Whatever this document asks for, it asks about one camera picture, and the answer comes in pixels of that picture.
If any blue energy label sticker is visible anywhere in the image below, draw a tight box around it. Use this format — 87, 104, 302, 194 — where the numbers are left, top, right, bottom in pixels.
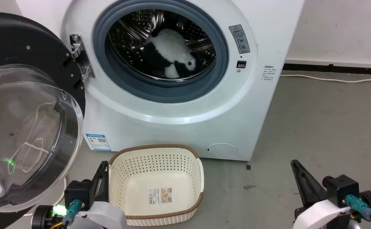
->
84, 133, 112, 151

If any chrome door hinge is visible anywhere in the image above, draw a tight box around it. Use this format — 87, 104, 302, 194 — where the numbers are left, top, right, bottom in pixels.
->
70, 34, 96, 80

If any stainless steel washer drum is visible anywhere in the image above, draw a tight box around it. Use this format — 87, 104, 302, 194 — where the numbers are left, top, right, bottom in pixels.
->
108, 9, 217, 81

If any paper product label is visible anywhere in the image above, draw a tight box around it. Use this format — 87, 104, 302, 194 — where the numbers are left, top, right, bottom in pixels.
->
149, 187, 173, 205

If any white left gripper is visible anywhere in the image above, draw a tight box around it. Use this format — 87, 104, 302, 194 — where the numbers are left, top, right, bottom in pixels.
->
76, 161, 128, 229

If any white front-load washing machine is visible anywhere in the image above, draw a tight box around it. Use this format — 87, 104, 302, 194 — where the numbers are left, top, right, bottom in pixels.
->
15, 0, 305, 162

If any white text sticker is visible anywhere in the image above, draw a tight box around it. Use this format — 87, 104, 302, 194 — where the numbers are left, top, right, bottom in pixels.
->
261, 65, 278, 82

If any cream laundry basket brown rim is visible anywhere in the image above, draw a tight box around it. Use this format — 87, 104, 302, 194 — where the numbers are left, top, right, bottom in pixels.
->
108, 144, 204, 227

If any white power cable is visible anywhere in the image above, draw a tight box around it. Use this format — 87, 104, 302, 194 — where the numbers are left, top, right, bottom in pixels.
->
280, 74, 371, 83

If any teal left cable connector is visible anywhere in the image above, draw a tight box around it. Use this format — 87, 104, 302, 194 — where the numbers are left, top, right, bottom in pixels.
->
62, 199, 82, 226

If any black and white panda plush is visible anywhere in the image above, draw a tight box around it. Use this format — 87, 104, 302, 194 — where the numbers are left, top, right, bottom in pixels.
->
142, 28, 202, 79

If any teal right cable connector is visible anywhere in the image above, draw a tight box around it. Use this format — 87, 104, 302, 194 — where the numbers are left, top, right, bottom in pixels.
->
345, 194, 371, 220

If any grey warning label sticker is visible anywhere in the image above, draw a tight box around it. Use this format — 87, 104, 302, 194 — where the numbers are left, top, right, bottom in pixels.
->
229, 24, 251, 54

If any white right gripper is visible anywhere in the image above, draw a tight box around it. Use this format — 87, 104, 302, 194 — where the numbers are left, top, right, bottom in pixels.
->
290, 159, 353, 229

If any teal cable connector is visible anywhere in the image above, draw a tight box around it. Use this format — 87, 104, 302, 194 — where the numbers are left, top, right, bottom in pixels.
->
345, 194, 371, 220
62, 199, 82, 226

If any round white filter cover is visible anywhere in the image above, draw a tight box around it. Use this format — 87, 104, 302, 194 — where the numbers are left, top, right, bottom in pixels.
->
206, 142, 239, 159

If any black round glass washer door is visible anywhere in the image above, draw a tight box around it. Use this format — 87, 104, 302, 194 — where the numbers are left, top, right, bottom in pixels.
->
0, 12, 86, 229

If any black baseboard strip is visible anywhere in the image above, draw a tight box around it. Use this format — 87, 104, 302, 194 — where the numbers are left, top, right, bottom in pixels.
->
283, 63, 371, 76

